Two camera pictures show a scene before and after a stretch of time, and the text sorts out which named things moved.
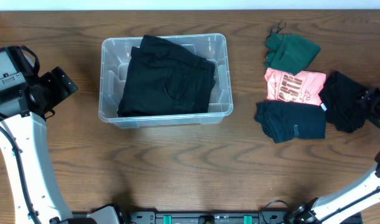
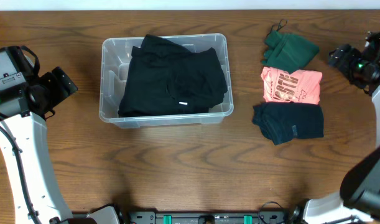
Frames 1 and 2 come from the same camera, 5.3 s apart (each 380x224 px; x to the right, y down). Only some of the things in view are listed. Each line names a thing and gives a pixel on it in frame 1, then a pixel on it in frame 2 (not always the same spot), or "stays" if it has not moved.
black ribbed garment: x=341 y=97 -> x=196 y=81
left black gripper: x=58 y=92 stays
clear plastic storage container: x=115 y=53 stays
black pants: x=160 y=79 stays
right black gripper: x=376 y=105 -> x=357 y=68
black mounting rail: x=204 y=217 stays
